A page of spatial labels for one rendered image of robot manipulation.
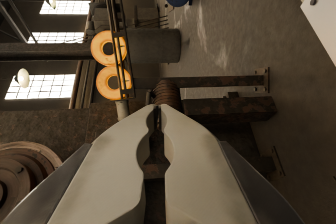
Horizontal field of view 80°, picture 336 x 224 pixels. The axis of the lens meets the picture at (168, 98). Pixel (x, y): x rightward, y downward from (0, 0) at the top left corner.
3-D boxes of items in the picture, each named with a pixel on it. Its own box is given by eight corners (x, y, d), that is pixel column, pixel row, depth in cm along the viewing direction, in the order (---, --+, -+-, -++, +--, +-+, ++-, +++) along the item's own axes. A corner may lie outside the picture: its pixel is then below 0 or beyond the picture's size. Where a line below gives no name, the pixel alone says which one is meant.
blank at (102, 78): (100, 102, 93) (98, 102, 89) (95, 68, 92) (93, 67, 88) (134, 97, 94) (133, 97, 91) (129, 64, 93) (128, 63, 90)
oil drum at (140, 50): (178, 70, 363) (127, 71, 354) (174, 46, 394) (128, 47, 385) (182, 45, 313) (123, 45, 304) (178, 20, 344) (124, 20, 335)
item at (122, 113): (131, 117, 96) (118, 119, 95) (129, 99, 95) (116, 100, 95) (130, 119, 90) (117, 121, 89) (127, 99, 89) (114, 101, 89)
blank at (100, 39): (95, 68, 92) (93, 68, 88) (89, 34, 91) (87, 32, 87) (129, 64, 93) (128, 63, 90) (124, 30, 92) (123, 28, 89)
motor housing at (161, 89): (267, 128, 95) (153, 134, 90) (253, 90, 107) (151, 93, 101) (282, 115, 84) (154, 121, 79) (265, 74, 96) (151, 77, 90)
